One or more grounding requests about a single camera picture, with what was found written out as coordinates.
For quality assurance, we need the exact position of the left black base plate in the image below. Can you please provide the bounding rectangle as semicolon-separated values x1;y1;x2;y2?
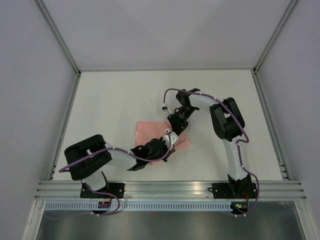
80;182;125;199

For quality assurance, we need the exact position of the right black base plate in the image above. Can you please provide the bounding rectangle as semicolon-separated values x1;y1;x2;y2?
208;183;258;199

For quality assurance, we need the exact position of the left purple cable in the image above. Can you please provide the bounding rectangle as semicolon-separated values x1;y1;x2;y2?
44;132;176;221

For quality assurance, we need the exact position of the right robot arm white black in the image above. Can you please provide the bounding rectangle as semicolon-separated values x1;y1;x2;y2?
166;88;252;198

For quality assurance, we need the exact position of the right aluminium frame post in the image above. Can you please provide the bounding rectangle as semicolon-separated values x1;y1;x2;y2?
252;0;300;74

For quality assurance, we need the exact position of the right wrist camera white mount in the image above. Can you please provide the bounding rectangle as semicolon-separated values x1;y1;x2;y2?
161;102;172;114

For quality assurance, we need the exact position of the aluminium front rail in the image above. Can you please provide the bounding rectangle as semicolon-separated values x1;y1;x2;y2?
34;180;307;202

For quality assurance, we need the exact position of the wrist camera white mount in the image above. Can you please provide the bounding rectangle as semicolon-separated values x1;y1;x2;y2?
163;128;179;146
161;102;172;114

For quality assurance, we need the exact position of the aluminium frame post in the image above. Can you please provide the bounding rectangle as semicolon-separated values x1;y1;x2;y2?
34;0;81;76
252;0;300;74

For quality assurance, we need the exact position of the white slotted cable duct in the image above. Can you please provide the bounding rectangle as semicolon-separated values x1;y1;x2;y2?
45;200;232;212

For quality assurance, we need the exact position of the pink cloth napkin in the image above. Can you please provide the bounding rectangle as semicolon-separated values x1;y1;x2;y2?
135;121;192;153

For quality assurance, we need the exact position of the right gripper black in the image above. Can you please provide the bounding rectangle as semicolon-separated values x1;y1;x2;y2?
167;106;197;137

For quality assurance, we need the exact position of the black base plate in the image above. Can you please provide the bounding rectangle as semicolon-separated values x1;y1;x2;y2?
208;183;258;199
80;182;125;199

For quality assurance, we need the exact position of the left aluminium frame post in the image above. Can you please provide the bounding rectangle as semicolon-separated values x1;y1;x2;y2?
34;0;81;76

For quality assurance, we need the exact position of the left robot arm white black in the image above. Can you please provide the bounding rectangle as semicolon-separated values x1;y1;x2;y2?
58;129;179;198

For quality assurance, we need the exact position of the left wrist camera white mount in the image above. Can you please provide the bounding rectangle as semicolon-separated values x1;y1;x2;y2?
163;128;179;146

